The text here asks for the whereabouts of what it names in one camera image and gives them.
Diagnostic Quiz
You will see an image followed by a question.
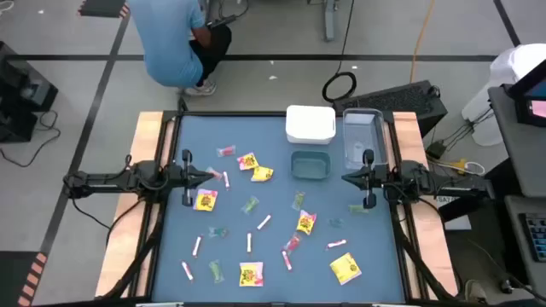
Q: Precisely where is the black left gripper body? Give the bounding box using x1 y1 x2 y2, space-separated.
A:
164 148 194 209

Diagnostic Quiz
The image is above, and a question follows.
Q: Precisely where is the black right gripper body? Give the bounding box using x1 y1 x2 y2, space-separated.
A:
362 148 392 210

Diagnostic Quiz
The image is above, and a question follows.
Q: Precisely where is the yellow sour candy pack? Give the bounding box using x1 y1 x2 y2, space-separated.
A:
250 165 275 183
236 152 260 171
239 261 264 287
328 252 363 286
193 188 219 212
296 209 317 236

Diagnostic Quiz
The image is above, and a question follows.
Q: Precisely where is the clear plastic bin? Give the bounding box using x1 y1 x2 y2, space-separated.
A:
342 107 389 171

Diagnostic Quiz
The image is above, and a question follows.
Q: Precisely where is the small teal plastic bin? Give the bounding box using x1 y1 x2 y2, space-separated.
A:
290 149 332 181

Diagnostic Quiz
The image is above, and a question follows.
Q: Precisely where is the wooden table side board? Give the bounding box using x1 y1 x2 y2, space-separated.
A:
386 111 460 299
94 111 177 298

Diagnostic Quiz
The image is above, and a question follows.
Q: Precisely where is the black power adapter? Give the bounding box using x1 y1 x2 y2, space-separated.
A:
425 139 447 160

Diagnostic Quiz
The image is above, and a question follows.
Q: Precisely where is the white plastic bin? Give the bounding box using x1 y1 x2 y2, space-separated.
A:
285 104 337 145

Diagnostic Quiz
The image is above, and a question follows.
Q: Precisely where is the black computer tower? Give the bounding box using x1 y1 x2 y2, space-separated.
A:
332 79 449 138

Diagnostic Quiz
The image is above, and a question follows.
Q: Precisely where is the yellow plug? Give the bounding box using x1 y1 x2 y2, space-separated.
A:
450 158 470 176

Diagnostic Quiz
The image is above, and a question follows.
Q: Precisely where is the black desk base beam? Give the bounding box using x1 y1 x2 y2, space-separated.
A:
439 194 496 223

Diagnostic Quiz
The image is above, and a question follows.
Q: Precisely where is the white printed paper sheet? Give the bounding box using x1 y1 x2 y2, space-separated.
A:
434 195 473 231

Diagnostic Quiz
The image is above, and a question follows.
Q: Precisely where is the person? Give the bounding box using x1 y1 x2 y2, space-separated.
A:
126 0 234 97

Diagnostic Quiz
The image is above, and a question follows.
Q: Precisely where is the grey keyboard desk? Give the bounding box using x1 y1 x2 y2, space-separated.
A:
502 194 546 307

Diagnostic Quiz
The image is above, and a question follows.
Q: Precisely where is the grey desk top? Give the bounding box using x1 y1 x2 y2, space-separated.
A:
487 84 546 200

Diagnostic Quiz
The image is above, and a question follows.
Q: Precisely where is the person's shoe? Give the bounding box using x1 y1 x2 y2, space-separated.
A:
463 279 489 304

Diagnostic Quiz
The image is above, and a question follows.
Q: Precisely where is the black power strip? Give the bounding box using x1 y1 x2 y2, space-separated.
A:
208 14 238 31

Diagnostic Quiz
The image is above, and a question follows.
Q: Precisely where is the grey desk leg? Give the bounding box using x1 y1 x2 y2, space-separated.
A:
322 0 339 43

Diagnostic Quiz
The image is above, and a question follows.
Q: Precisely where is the black pink-screen display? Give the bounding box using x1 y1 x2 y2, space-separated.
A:
514 96 546 128

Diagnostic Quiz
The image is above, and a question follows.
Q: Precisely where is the black keyboard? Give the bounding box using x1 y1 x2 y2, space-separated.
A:
518 211 546 264

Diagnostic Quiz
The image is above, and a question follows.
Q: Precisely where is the white plastic cover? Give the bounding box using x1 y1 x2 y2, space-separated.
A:
460 42 546 148

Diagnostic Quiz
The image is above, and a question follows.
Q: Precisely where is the black equipment cart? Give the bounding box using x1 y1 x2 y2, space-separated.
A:
0 40 60 144

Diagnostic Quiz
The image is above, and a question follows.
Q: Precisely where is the black monitor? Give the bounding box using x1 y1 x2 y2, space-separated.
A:
506 58 546 101

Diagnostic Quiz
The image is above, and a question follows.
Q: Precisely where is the black orange-striped floor mat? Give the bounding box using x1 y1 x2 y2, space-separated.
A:
0 250 49 307
76 0 131 19

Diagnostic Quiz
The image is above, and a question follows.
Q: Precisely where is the black hanging coiled cable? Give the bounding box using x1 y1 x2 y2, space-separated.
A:
321 0 357 104

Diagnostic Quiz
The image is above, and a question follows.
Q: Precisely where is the black floor cable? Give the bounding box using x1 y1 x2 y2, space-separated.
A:
0 109 62 168

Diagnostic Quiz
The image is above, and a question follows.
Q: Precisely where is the yellow hanging cable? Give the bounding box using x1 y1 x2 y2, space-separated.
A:
409 0 437 84

